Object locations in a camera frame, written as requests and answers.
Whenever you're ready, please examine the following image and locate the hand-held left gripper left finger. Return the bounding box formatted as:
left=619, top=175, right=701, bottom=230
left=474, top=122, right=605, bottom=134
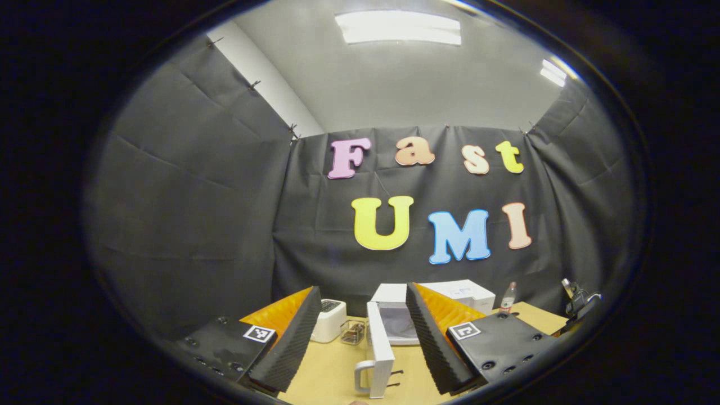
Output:
left=177, top=286, right=322, bottom=393

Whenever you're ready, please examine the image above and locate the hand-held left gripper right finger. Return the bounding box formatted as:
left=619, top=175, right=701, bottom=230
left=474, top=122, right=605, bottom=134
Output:
left=406, top=282, right=557, bottom=395

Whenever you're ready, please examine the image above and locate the white microwave oven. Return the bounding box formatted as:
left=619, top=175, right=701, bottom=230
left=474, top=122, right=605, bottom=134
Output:
left=353, top=280, right=497, bottom=399

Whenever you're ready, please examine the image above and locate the white toaster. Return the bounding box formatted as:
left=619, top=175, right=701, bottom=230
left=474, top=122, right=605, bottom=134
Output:
left=310, top=299, right=348, bottom=344

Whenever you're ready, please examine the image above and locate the small glass jar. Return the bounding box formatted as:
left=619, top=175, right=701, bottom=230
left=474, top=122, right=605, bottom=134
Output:
left=340, top=319, right=366, bottom=345

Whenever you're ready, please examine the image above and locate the black backdrop cloth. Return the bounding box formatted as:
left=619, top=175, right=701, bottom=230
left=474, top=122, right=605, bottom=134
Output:
left=84, top=37, right=639, bottom=344

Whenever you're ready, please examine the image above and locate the small ceiling light panel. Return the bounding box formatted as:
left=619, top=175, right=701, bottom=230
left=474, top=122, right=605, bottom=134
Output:
left=540, top=58, right=568, bottom=88

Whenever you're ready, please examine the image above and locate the large ceiling light panel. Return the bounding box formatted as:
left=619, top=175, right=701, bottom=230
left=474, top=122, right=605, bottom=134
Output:
left=336, top=10, right=462, bottom=46

